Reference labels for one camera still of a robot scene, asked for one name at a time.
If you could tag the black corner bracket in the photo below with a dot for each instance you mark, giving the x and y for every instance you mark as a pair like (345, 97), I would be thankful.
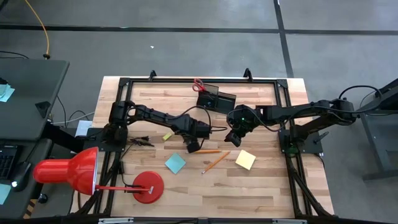
(43, 109)

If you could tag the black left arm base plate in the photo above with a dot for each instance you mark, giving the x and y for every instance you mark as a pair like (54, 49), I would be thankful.
(96, 143)

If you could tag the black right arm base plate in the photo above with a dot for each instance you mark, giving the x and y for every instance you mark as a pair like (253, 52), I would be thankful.
(311, 146)

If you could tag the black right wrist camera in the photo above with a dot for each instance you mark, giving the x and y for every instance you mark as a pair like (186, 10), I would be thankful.
(233, 139)

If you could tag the grey side table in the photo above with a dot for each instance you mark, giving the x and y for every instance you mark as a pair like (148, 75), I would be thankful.
(28, 93)

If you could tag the black computer mouse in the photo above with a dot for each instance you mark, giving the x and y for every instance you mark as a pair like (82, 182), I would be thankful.
(20, 179)

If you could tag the blue sticky note pad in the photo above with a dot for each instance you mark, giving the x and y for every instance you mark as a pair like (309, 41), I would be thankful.
(175, 163)

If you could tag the light blue paper stack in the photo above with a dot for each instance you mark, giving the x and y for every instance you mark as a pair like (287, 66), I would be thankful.
(5, 93)

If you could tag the red desk lamp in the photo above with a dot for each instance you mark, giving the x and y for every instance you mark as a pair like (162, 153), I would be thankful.
(77, 171)

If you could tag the silver metal bracket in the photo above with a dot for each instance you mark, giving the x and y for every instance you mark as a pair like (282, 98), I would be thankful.
(115, 221)
(289, 221)

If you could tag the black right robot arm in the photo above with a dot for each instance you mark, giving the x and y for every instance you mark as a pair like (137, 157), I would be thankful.
(295, 112)

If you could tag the yellow sticky note pad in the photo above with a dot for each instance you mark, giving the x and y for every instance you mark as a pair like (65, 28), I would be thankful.
(245, 160)

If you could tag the orange pencil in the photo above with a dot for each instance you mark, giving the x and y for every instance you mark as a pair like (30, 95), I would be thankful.
(216, 162)
(210, 152)

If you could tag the black side stand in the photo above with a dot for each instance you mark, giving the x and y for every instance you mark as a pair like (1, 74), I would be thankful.
(377, 146)

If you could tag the light blue paper note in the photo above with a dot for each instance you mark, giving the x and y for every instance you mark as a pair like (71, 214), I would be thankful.
(3, 193)

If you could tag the dark grey desk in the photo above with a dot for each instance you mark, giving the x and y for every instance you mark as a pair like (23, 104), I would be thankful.
(21, 205)

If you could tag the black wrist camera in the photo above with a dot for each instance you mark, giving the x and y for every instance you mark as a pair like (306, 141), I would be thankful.
(192, 146)
(233, 139)

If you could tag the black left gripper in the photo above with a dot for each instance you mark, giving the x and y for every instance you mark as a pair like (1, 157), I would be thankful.
(197, 129)

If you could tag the black round knob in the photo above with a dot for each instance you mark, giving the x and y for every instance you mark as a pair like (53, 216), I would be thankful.
(42, 198)

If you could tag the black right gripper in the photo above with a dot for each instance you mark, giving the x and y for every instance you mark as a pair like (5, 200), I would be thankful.
(244, 119)

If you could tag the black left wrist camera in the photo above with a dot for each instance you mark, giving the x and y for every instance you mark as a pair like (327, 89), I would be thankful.
(192, 146)

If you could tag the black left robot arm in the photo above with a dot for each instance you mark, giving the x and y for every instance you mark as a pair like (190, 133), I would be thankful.
(155, 115)

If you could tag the green eraser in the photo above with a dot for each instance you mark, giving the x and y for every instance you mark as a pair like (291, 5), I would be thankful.
(167, 136)

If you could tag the black keyboard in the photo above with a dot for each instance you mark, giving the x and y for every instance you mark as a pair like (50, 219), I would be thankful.
(7, 161)

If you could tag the black mesh desk organizer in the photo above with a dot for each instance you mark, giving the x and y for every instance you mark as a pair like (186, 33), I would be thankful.
(222, 104)

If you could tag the white paper sheet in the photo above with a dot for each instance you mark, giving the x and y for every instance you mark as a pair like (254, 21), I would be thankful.
(83, 128)

